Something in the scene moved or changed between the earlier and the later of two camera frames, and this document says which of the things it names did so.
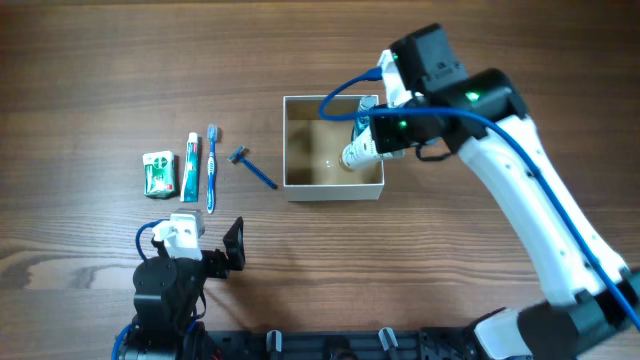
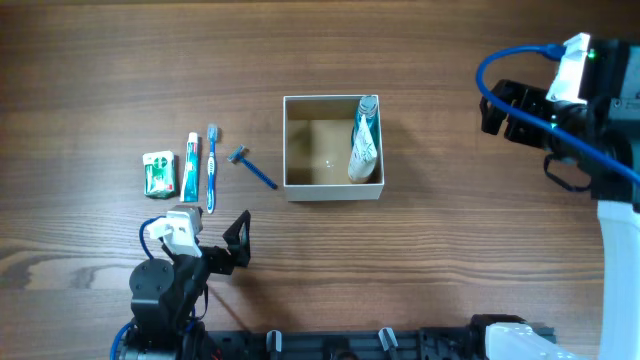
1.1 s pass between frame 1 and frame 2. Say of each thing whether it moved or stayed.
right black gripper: moved
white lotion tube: moved
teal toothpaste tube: stayed
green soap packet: stayed
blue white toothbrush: stayed
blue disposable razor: stayed
